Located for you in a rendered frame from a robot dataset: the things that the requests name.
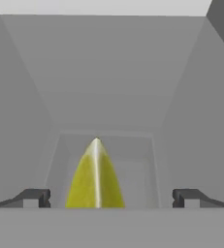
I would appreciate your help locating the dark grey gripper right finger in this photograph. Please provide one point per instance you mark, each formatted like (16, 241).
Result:
(189, 195)

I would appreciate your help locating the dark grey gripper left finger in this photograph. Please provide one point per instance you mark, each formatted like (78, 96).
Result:
(32, 195)

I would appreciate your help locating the grey tupperware container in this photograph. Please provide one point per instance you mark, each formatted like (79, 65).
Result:
(139, 168)

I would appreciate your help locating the yellow lemon wedge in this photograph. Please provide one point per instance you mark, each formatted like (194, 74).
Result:
(95, 180)

